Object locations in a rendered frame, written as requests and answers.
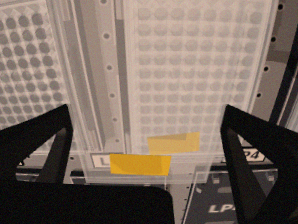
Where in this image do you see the grey rectangular frame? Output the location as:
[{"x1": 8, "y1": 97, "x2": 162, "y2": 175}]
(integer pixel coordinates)
[{"x1": 269, "y1": 25, "x2": 298, "y2": 127}]

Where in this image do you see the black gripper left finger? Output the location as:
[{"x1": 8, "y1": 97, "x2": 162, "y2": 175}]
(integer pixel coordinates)
[{"x1": 0, "y1": 104, "x2": 73, "y2": 184}]

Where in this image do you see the clear plastic well plate lid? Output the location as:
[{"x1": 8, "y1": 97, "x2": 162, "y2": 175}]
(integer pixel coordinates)
[{"x1": 47, "y1": 0, "x2": 249, "y2": 184}]

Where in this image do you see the clear plastic microplate lid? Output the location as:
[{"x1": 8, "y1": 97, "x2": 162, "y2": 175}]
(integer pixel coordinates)
[{"x1": 212, "y1": 0, "x2": 279, "y2": 162}]

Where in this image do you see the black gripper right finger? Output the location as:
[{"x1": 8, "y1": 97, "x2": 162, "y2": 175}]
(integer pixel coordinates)
[{"x1": 220, "y1": 104, "x2": 298, "y2": 224}]

